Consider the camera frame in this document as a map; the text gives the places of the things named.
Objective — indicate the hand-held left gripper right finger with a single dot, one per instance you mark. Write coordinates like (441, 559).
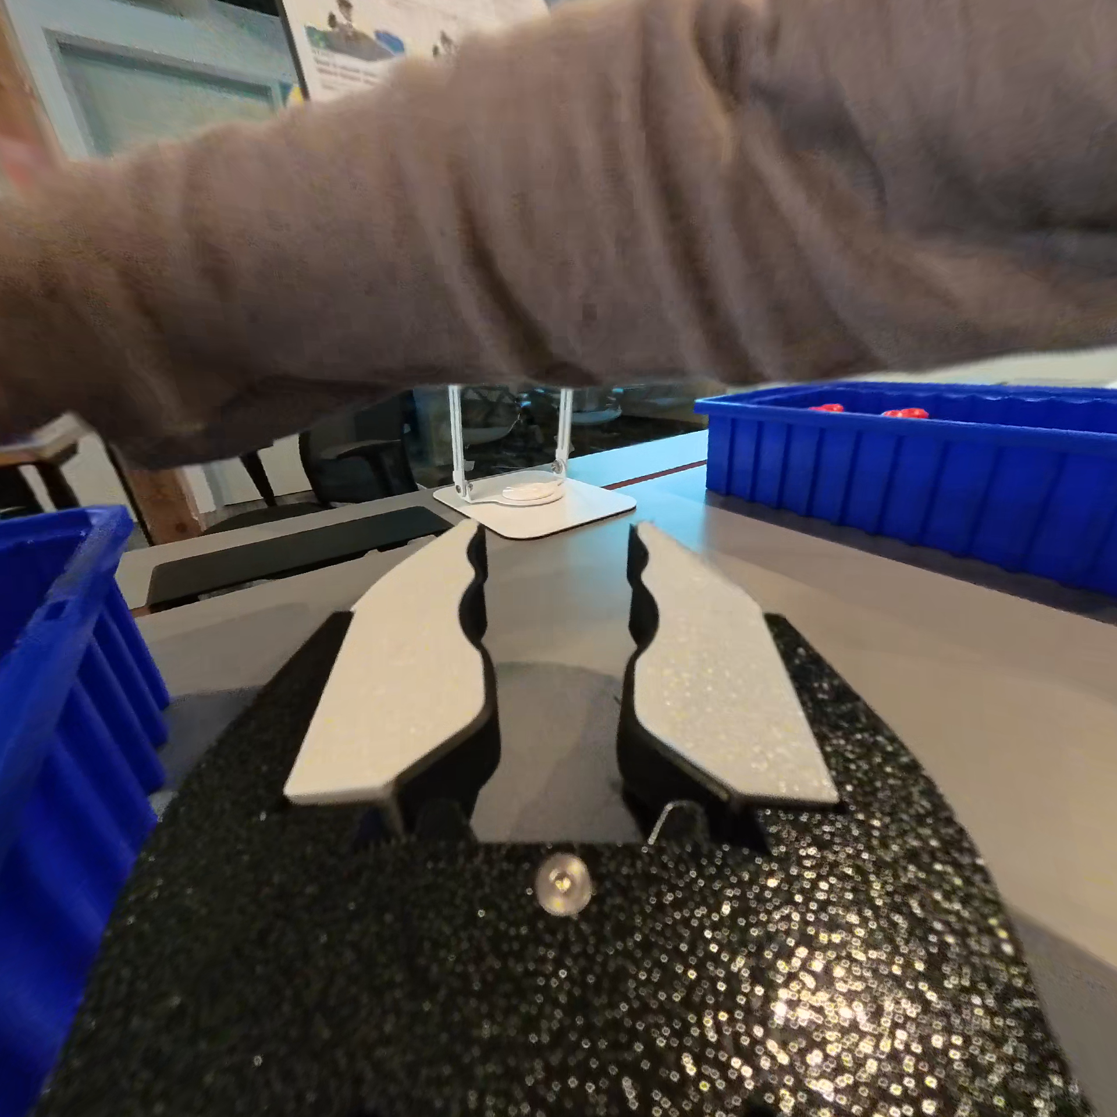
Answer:
(725, 689)

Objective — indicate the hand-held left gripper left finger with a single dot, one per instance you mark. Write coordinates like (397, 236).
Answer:
(401, 681)

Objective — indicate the blue plastic bin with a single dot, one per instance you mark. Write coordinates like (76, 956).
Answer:
(872, 471)
(70, 785)

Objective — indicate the person's right forearm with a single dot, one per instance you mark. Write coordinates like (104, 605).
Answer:
(559, 218)

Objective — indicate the black office chair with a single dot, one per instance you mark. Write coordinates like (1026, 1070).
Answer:
(358, 463)

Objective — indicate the document stand with white base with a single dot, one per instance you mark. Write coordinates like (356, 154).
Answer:
(575, 511)

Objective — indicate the small wooden table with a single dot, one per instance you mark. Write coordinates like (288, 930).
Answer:
(44, 441)

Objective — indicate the white door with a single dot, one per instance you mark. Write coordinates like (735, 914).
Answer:
(174, 96)

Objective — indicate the printed instruction sheet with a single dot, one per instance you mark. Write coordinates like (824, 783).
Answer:
(350, 44)

